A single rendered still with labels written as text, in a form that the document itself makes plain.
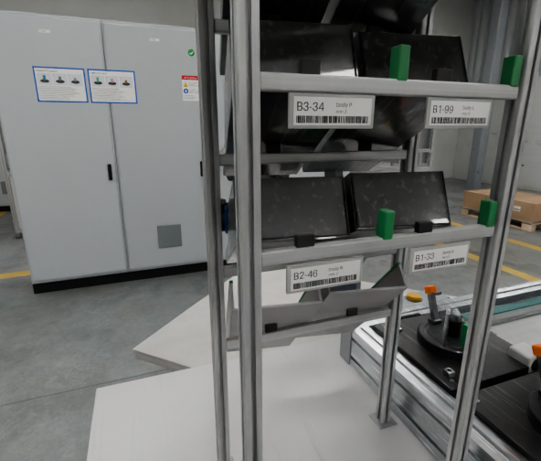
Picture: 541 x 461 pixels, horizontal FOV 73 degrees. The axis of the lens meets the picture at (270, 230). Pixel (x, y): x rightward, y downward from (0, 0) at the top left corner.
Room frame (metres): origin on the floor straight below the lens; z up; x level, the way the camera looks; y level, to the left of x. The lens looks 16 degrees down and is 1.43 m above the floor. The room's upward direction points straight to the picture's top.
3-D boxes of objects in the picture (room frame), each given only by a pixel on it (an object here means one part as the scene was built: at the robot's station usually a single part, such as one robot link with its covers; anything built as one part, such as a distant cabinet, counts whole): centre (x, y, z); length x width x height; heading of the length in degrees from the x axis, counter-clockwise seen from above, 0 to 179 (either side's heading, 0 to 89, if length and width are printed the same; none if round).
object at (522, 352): (0.65, -0.53, 0.97); 0.05 x 0.05 x 0.04; 20
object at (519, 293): (0.94, -0.61, 0.91); 0.89 x 0.06 x 0.11; 110
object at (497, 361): (0.71, -0.40, 0.96); 0.24 x 0.24 x 0.02; 20
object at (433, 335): (0.71, -0.40, 0.98); 0.14 x 0.14 x 0.02
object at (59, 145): (3.30, 1.81, 1.12); 0.80 x 0.54 x 2.25; 111
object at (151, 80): (3.56, 1.12, 1.12); 0.94 x 0.54 x 2.25; 111
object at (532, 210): (5.63, -3.83, 0.20); 1.20 x 0.80 x 0.41; 21
